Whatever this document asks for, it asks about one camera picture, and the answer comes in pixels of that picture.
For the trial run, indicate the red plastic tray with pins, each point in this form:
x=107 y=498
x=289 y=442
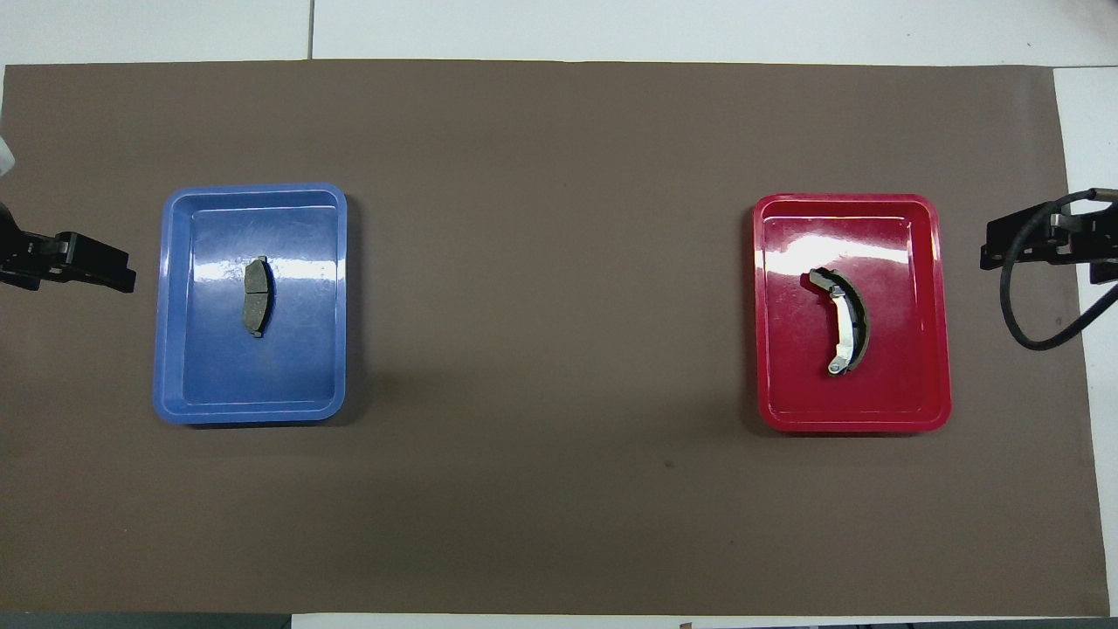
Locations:
x=795 y=367

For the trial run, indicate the brown table mat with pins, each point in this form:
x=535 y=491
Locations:
x=559 y=262

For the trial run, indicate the curved metal brake shoe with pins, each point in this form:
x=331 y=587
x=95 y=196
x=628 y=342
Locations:
x=844 y=323

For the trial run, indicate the grey brake pad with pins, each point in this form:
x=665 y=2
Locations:
x=255 y=297

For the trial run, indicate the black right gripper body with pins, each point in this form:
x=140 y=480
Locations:
x=1083 y=231

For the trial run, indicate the blue plastic tray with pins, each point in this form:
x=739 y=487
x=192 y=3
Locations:
x=210 y=367

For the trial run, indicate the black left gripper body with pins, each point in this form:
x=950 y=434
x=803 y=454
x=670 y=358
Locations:
x=35 y=249

